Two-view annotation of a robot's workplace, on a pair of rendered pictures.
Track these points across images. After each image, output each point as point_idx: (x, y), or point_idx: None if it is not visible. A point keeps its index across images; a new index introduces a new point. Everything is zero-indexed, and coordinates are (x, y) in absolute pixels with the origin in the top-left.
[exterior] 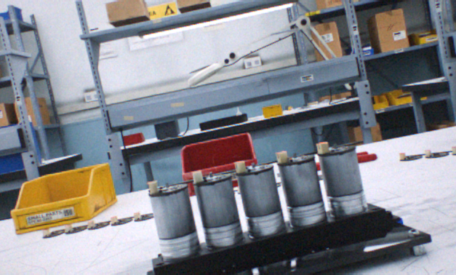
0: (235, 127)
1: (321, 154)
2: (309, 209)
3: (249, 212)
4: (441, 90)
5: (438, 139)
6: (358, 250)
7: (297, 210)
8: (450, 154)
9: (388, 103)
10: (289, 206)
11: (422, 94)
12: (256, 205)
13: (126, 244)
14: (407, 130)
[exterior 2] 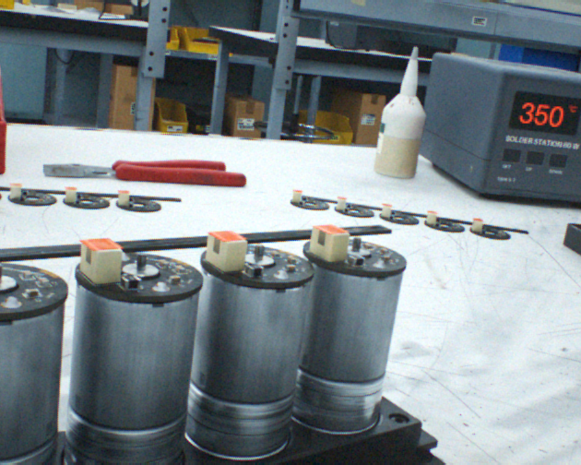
0: None
1: (326, 263)
2: (265, 417)
3: (95, 409)
4: (260, 52)
5: (332, 168)
6: None
7: (232, 414)
8: (376, 216)
9: (178, 44)
10: (208, 396)
11: (234, 49)
12: (127, 397)
13: None
14: (192, 93)
